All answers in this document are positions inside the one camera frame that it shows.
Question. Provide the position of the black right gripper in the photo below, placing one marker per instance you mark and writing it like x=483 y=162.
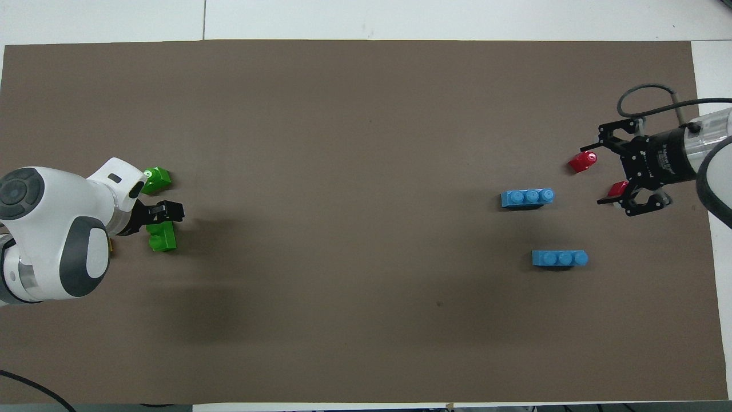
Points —
x=663 y=155

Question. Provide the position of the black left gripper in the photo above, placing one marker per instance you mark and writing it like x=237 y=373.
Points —
x=140 y=217

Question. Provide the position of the green two-stud toy block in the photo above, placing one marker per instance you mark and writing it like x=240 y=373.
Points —
x=163 y=239
x=156 y=180

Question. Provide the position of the blue three-stud toy block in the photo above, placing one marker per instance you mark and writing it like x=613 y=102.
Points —
x=527 y=198
x=560 y=258

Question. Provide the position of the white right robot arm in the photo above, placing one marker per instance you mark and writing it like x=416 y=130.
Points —
x=715 y=183

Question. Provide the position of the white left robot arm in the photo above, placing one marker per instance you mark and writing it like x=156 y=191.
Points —
x=51 y=229

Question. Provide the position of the red one-stud toy block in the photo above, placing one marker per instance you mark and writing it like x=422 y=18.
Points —
x=617 y=187
x=583 y=162

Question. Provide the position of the brown table mat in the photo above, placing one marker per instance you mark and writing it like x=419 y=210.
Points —
x=354 y=286

